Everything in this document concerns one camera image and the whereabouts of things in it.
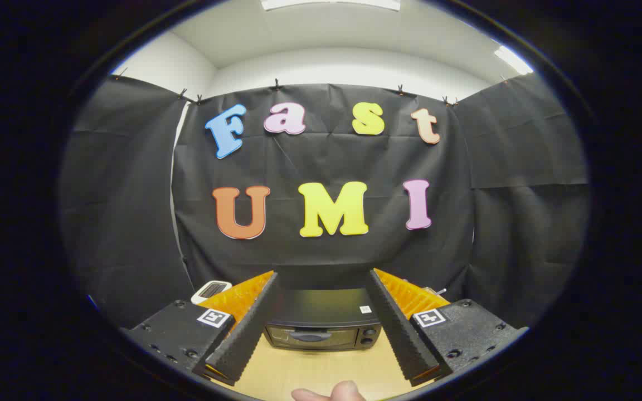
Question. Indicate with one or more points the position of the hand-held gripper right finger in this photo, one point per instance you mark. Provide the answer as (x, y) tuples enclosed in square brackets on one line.
[(399, 334)]

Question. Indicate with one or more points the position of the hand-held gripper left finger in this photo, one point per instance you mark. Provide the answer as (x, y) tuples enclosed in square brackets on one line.
[(251, 334)]

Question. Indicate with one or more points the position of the black toaster oven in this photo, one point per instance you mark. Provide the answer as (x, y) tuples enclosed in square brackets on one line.
[(321, 312)]

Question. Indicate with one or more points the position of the white pop-up toaster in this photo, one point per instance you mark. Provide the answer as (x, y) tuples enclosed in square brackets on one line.
[(209, 291)]

